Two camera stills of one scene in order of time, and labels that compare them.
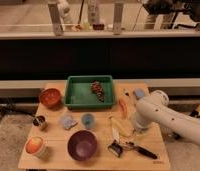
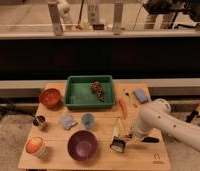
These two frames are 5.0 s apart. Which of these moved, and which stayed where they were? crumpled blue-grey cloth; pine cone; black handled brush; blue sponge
Moved: black handled brush
Stayed: crumpled blue-grey cloth; pine cone; blue sponge
